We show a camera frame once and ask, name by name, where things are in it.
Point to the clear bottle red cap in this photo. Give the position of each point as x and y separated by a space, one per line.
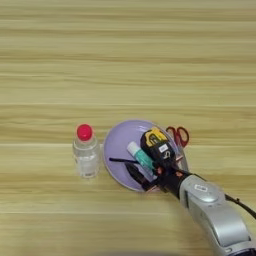
86 156

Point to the purple round plate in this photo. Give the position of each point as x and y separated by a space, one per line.
118 146

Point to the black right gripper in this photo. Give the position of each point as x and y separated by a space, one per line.
171 181

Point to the teal white glue stick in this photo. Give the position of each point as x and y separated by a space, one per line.
141 156

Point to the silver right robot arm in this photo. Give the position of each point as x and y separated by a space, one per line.
216 216

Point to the yellow black tape measure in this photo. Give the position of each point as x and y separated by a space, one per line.
153 136

